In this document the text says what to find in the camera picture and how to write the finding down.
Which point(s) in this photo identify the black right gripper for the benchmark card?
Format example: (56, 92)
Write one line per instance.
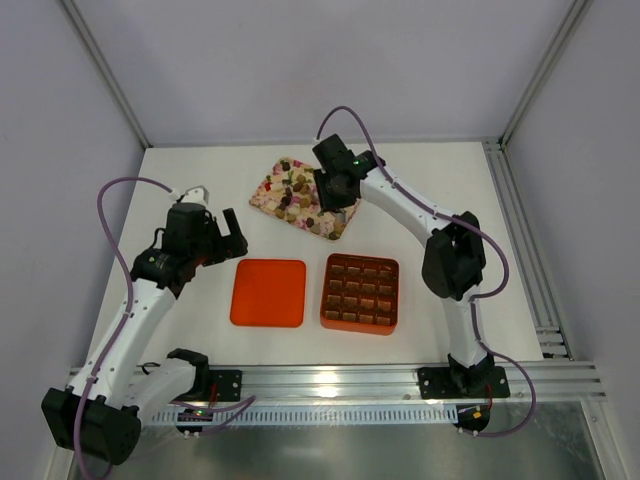
(329, 195)

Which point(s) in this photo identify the orange box lid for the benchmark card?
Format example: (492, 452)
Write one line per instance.
(269, 293)

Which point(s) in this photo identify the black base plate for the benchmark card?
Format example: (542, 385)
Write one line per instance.
(224, 385)
(446, 383)

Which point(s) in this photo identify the aluminium right side rail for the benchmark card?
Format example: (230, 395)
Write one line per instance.
(542, 302)

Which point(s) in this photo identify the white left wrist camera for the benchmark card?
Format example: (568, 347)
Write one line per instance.
(196, 195)

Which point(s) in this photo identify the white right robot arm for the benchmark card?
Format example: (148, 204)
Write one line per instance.
(454, 256)

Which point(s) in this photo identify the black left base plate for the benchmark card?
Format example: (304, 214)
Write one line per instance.
(224, 385)

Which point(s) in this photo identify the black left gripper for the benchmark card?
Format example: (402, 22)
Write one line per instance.
(220, 240)

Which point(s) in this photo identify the floral tray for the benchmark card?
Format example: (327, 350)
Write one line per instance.
(288, 193)

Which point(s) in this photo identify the slotted cable duct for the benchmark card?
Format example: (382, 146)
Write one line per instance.
(264, 415)

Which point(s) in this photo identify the aluminium rail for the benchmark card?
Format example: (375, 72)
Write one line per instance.
(547, 380)
(542, 302)

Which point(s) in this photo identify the orange chocolate box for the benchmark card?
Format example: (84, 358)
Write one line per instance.
(360, 294)

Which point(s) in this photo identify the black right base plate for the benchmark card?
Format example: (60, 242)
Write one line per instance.
(446, 383)

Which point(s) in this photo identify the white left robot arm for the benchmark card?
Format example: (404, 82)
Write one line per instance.
(99, 412)

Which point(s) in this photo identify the aluminium front rail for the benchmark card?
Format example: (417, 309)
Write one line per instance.
(547, 380)

